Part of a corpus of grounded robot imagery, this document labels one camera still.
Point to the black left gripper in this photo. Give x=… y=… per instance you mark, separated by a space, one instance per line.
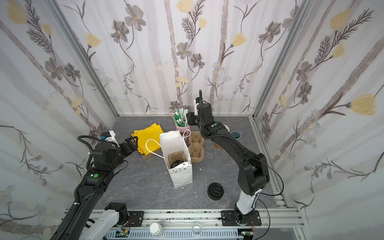
x=126 y=144

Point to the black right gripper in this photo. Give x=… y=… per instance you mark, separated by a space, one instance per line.
x=199 y=108

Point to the white paper takeout bag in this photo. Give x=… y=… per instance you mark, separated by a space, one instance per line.
x=170 y=142

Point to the brown pulp cup carrier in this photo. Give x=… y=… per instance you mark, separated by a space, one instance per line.
x=176 y=156

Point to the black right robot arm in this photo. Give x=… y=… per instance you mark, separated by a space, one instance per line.
x=254 y=172

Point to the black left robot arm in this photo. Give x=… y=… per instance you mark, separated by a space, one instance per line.
x=105 y=156

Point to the yellow paper napkin stack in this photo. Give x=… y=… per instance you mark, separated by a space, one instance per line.
x=148 y=138

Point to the brown pulp carrier stack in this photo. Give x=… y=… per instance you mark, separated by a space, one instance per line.
x=196 y=146

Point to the pink cup with straws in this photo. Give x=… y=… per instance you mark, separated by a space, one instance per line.
x=181 y=122

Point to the stack of paper cups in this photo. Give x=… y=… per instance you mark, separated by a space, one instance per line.
x=218 y=144

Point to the teal ceramic cup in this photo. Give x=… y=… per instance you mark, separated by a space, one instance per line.
x=235 y=134

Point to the white round knob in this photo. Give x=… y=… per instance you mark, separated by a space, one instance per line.
x=156 y=229

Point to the clear glass cup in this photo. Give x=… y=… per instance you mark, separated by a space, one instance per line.
x=197 y=229

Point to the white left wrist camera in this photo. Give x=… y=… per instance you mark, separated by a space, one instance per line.
x=109 y=136

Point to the white perforated cable tray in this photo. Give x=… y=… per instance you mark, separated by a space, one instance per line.
x=175 y=234

